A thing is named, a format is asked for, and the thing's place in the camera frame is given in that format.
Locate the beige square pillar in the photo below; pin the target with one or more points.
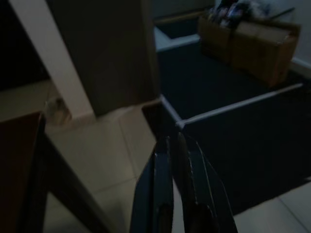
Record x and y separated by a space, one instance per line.
104 55

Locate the dark floor mat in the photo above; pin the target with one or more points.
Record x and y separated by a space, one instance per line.
226 121

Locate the white tape line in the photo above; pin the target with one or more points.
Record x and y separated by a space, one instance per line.
239 104
170 110

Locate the white door frame post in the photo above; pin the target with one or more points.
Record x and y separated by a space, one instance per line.
51 55

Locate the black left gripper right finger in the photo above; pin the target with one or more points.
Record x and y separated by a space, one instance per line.
206 184

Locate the dark wooden table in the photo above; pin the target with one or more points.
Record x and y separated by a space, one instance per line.
22 170

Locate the brown cardboard box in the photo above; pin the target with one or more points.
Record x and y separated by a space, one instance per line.
255 46

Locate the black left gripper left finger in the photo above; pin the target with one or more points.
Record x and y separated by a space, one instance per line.
151 189

